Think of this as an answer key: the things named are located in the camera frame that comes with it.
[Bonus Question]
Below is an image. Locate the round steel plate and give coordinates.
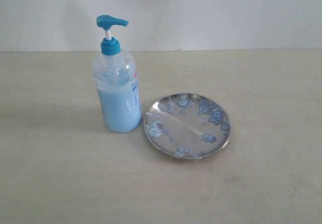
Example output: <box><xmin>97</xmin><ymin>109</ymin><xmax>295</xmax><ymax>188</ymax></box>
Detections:
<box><xmin>143</xmin><ymin>93</ymin><xmax>232</xmax><ymax>160</ymax></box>

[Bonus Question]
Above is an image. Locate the blue pump soap bottle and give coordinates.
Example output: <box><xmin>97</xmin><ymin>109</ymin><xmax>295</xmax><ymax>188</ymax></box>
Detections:
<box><xmin>92</xmin><ymin>15</ymin><xmax>141</xmax><ymax>133</ymax></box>

